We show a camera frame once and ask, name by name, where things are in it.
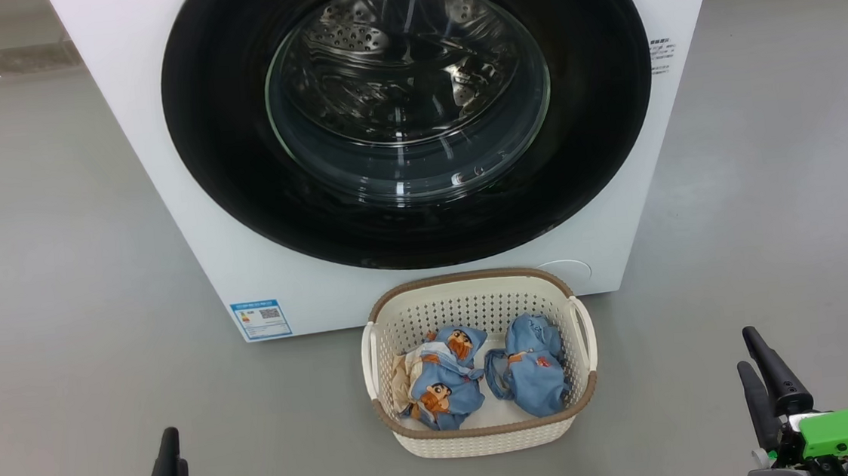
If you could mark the white front-load washing machine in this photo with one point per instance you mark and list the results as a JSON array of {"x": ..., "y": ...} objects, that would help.
[{"x": 165, "y": 213}]

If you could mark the cream perforated laundry basket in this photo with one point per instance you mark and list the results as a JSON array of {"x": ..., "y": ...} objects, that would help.
[{"x": 485, "y": 437}]

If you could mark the plain blue garment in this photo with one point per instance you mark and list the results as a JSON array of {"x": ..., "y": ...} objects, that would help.
[{"x": 534, "y": 381}]

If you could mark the round white filter cover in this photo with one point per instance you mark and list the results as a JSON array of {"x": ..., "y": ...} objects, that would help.
[{"x": 566, "y": 271}]

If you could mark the black round glass washer door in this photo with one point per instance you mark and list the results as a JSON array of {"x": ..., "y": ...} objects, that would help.
[{"x": 237, "y": 169}]

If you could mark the blue energy label sticker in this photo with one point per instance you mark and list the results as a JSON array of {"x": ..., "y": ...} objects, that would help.
[{"x": 260, "y": 320}]

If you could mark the blue cartoon-print garment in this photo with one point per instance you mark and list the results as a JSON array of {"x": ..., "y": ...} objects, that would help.
[{"x": 447, "y": 387}]

